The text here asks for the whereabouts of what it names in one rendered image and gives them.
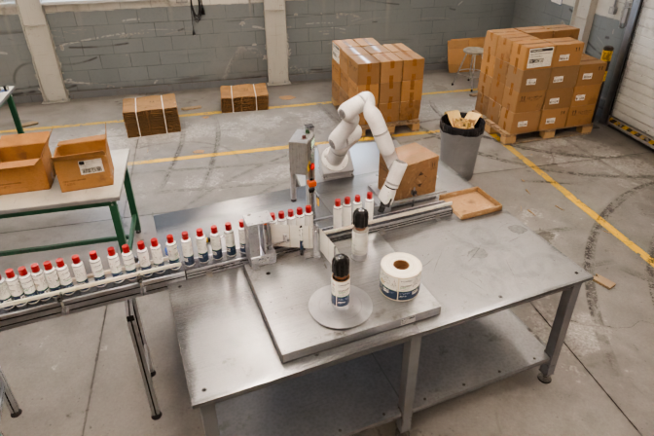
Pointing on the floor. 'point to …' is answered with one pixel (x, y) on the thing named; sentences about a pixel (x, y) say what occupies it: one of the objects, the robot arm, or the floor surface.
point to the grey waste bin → (459, 153)
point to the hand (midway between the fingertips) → (381, 208)
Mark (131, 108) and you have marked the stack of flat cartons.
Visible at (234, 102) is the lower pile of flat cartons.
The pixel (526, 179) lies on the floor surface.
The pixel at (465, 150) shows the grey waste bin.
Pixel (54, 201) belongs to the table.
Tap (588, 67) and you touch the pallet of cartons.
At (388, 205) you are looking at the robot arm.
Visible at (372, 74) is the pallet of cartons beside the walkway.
